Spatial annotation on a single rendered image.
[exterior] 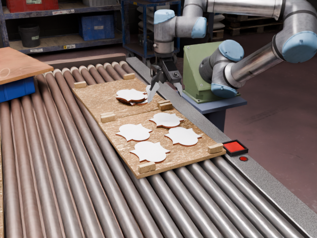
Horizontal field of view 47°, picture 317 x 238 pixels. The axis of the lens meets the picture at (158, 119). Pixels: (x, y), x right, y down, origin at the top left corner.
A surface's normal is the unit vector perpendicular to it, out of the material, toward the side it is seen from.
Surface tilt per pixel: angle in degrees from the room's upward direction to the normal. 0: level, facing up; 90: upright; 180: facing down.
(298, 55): 123
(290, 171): 0
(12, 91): 90
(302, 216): 0
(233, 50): 38
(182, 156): 0
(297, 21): 43
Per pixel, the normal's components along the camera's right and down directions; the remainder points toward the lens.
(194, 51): 0.29, -0.33
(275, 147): 0.00, -0.89
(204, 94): 0.41, 0.42
